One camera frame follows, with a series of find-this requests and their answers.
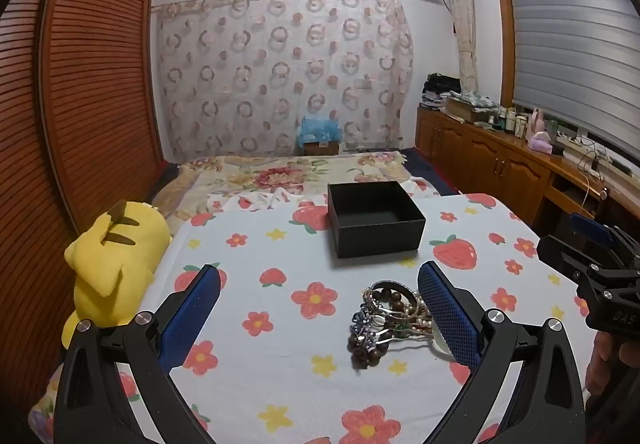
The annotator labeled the person's right hand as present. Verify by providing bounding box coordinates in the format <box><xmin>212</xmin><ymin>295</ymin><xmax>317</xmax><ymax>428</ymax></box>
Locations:
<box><xmin>585</xmin><ymin>331</ymin><xmax>640</xmax><ymax>405</ymax></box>

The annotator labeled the blue plastic bag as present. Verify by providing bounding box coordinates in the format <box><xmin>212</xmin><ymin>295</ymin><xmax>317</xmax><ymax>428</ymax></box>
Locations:
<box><xmin>296</xmin><ymin>115</ymin><xmax>342</xmax><ymax>147</ymax></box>

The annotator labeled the row of small bottles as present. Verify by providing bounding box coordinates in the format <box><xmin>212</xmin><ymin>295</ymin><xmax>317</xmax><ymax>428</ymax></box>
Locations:
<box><xmin>497</xmin><ymin>106</ymin><xmax>531</xmax><ymax>137</ymax></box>

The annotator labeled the white power strip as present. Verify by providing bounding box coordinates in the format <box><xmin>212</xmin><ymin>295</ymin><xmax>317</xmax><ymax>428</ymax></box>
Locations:
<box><xmin>555</xmin><ymin>134</ymin><xmax>592</xmax><ymax>156</ymax></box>

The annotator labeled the yellow plush toy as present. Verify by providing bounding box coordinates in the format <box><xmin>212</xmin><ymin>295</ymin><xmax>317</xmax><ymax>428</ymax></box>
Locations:
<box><xmin>61</xmin><ymin>199</ymin><xmax>173</xmax><ymax>350</ymax></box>

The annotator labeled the pile of dark clothes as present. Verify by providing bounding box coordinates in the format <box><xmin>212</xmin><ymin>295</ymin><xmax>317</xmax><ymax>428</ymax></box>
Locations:
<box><xmin>422</xmin><ymin>72</ymin><xmax>463</xmax><ymax>97</ymax></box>

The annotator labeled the cardboard box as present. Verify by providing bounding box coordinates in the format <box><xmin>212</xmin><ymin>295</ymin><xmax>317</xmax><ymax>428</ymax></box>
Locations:
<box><xmin>302</xmin><ymin>140</ymin><xmax>340</xmax><ymax>156</ymax></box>

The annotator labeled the ring patterned curtain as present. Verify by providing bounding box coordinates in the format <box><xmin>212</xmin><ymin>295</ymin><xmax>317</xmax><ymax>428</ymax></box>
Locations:
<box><xmin>152</xmin><ymin>0</ymin><xmax>416</xmax><ymax>160</ymax></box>

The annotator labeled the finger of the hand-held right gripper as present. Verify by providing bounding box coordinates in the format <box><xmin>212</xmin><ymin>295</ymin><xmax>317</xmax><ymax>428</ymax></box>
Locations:
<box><xmin>569</xmin><ymin>212</ymin><xmax>640</xmax><ymax>270</ymax></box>
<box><xmin>536</xmin><ymin>234</ymin><xmax>606</xmax><ymax>283</ymax></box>

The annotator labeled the black box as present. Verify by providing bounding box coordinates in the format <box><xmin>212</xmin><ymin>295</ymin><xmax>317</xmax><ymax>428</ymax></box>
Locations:
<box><xmin>327</xmin><ymin>181</ymin><xmax>427</xmax><ymax>259</ymax></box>

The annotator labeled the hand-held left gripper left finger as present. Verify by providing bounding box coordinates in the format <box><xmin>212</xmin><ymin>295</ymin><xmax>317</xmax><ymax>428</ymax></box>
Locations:
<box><xmin>54</xmin><ymin>264</ymin><xmax>223</xmax><ymax>444</ymax></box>

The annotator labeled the narrow floral curtain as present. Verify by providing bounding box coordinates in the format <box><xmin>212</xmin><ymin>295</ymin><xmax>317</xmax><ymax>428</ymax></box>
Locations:
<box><xmin>442</xmin><ymin>0</ymin><xmax>481</xmax><ymax>92</ymax></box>

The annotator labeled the wooden cabinet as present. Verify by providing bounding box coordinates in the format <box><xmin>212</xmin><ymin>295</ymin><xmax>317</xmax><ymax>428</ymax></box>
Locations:
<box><xmin>415</xmin><ymin>105</ymin><xmax>640</xmax><ymax>245</ymax></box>

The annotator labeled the silver flower bracelet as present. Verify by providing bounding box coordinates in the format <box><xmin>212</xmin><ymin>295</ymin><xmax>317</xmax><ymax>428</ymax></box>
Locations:
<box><xmin>350</xmin><ymin>311</ymin><xmax>383</xmax><ymax>350</ymax></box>

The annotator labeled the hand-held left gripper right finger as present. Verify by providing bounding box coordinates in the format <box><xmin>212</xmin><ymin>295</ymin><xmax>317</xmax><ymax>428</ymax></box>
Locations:
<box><xmin>416</xmin><ymin>260</ymin><xmax>586</xmax><ymax>444</ymax></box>

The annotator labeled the floral blanket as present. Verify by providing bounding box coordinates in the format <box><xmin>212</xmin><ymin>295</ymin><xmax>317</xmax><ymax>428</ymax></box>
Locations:
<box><xmin>30</xmin><ymin>150</ymin><xmax>441</xmax><ymax>444</ymax></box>

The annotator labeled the pink toy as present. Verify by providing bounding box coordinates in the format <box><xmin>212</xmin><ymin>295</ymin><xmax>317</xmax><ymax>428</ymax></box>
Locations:
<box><xmin>527</xmin><ymin>109</ymin><xmax>552</xmax><ymax>153</ymax></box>

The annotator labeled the wooden slatted wardrobe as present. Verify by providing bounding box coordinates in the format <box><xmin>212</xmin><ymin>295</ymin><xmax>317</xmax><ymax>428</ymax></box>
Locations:
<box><xmin>0</xmin><ymin>0</ymin><xmax>166</xmax><ymax>425</ymax></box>

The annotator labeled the white cable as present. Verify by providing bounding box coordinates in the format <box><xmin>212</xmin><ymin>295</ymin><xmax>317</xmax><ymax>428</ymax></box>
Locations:
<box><xmin>579</xmin><ymin>151</ymin><xmax>610</xmax><ymax>206</ymax></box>

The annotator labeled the silver bangle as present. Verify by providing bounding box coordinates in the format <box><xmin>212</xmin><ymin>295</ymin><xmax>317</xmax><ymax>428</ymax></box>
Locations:
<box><xmin>367</xmin><ymin>280</ymin><xmax>420</xmax><ymax>311</ymax></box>

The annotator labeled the dark wooden bead bracelet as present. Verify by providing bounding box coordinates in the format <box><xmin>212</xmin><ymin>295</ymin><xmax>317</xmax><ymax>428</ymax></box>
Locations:
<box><xmin>348</xmin><ymin>289</ymin><xmax>416</xmax><ymax>371</ymax></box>

